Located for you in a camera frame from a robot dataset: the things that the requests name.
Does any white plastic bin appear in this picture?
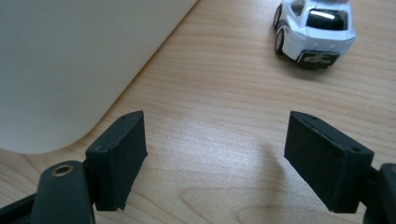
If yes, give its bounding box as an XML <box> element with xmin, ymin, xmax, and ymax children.
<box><xmin>0</xmin><ymin>0</ymin><xmax>199</xmax><ymax>155</ymax></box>

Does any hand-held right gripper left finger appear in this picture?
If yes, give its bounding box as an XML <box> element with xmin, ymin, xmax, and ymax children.
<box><xmin>85</xmin><ymin>110</ymin><xmax>149</xmax><ymax>212</ymax></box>

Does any white toy police car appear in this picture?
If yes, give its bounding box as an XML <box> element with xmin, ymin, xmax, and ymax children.
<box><xmin>273</xmin><ymin>0</ymin><xmax>358</xmax><ymax>70</ymax></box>

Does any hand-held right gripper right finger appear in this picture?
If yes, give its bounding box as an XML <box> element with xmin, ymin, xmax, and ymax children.
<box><xmin>283</xmin><ymin>110</ymin><xmax>375</xmax><ymax>215</ymax></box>

